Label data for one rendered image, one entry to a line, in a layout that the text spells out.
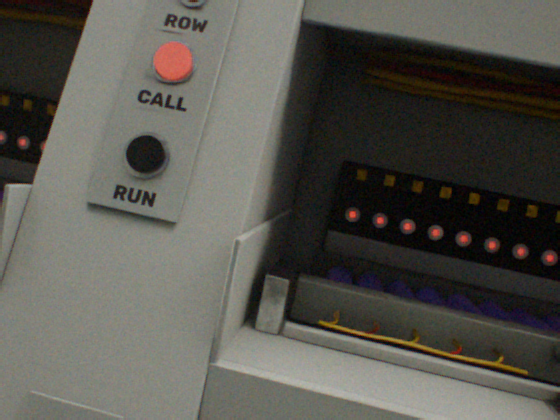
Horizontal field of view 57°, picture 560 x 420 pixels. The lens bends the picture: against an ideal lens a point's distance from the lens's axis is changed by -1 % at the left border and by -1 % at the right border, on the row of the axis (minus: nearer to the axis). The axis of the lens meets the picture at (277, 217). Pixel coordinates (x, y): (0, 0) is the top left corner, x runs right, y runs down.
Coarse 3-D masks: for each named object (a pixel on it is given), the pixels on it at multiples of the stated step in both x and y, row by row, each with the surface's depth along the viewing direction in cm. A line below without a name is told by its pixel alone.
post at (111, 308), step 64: (128, 0) 23; (256, 0) 23; (128, 64) 23; (256, 64) 22; (320, 64) 38; (64, 128) 22; (256, 128) 22; (64, 192) 22; (192, 192) 21; (256, 192) 22; (64, 256) 21; (128, 256) 21; (192, 256) 21; (0, 320) 21; (64, 320) 21; (128, 320) 21; (192, 320) 20; (0, 384) 21; (64, 384) 20; (128, 384) 20; (192, 384) 20
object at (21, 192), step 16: (0, 160) 41; (16, 160) 41; (0, 176) 41; (16, 176) 41; (32, 176) 41; (16, 192) 21; (16, 208) 21; (0, 224) 21; (16, 224) 22; (0, 240) 21; (0, 256) 21; (0, 272) 21
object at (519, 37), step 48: (336, 0) 24; (384, 0) 23; (432, 0) 23; (480, 0) 23; (528, 0) 22; (336, 48) 42; (384, 48) 39; (432, 48) 36; (480, 48) 23; (528, 48) 23; (432, 96) 38; (480, 96) 38; (528, 96) 34
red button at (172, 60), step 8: (160, 48) 22; (168, 48) 22; (176, 48) 22; (184, 48) 22; (160, 56) 22; (168, 56) 22; (176, 56) 22; (184, 56) 22; (160, 64) 22; (168, 64) 22; (176, 64) 22; (184, 64) 22; (160, 72) 22; (168, 72) 22; (176, 72) 22; (184, 72) 22
